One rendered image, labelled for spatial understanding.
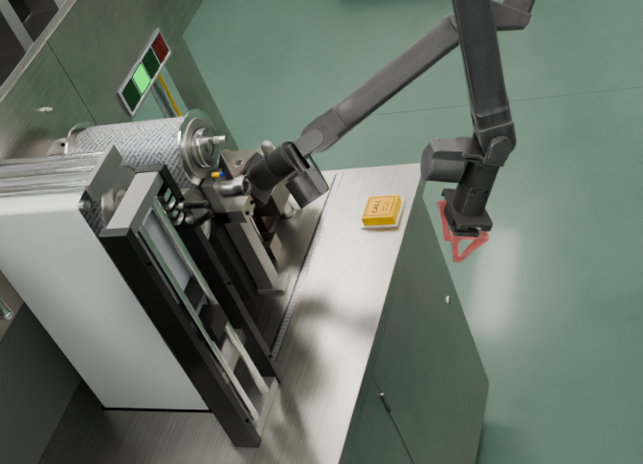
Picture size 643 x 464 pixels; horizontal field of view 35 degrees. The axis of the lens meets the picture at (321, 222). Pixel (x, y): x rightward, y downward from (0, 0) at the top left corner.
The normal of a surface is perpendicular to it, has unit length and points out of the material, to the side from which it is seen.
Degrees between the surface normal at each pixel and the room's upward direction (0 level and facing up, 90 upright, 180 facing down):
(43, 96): 90
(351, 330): 0
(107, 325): 90
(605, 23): 0
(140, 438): 0
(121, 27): 90
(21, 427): 90
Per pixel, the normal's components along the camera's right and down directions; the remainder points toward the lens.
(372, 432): 0.91, -0.05
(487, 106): 0.02, 0.49
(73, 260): -0.26, 0.70
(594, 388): -0.32, -0.71
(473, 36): 0.07, 0.66
